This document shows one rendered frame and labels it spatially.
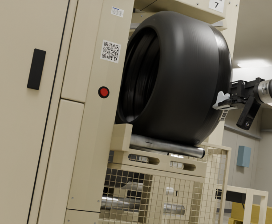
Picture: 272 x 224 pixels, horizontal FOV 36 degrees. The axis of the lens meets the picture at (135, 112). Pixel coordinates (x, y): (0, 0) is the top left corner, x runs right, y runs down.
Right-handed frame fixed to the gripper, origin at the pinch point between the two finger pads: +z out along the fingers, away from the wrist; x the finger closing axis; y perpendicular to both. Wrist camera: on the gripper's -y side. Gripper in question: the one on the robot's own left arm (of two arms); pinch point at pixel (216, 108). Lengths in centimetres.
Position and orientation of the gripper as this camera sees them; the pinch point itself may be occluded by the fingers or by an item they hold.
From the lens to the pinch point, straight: 154.5
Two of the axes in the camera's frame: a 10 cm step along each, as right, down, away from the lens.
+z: -6.3, 1.5, 7.6
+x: -7.8, -1.9, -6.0
